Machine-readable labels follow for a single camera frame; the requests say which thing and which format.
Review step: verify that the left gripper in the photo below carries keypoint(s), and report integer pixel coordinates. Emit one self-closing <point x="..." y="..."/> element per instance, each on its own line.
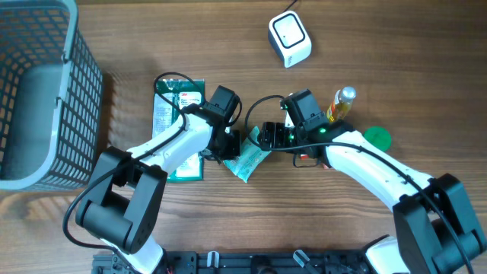
<point x="234" y="149"/>

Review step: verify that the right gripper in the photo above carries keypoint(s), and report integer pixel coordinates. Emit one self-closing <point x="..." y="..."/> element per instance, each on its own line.
<point x="278" y="129"/>

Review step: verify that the light teal sachet pack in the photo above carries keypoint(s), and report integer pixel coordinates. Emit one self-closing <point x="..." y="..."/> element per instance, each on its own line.
<point x="250" y="157"/>

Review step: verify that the small yellow bottle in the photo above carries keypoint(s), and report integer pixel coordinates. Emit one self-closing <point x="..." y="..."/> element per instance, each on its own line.
<point x="341" y="105"/>

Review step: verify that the green package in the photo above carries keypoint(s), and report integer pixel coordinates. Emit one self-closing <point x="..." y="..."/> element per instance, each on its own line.
<point x="181" y="93"/>

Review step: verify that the green lid jar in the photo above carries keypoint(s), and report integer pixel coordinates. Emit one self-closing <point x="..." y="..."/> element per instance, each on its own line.
<point x="379" y="137"/>

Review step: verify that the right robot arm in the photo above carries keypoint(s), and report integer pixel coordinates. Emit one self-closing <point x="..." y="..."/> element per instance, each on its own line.
<point x="437" y="230"/>

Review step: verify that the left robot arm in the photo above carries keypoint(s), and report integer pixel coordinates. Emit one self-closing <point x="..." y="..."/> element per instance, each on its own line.
<point x="121" y="202"/>

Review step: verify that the white barcode scanner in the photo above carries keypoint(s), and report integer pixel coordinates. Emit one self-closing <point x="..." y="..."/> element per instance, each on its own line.
<point x="289" y="38"/>

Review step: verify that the dark grey mesh basket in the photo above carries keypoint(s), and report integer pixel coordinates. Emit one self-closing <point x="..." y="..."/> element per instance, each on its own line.
<point x="51" y="97"/>

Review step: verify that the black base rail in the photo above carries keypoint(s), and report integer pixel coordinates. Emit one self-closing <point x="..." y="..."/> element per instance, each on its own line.
<point x="299" y="261"/>

